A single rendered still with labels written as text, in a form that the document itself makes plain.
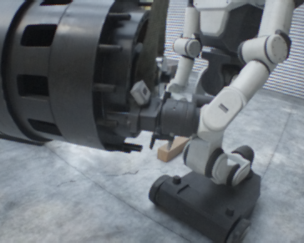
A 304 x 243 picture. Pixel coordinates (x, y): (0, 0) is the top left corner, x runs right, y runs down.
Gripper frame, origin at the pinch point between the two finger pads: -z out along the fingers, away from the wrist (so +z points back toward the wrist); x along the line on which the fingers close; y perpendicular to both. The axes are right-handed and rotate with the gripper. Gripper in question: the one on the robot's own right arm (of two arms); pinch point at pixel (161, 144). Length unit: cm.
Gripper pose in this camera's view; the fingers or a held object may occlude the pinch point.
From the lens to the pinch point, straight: 116.5
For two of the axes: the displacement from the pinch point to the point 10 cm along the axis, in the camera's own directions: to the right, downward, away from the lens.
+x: -8.3, -1.1, -5.4
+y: 4.8, 3.5, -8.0
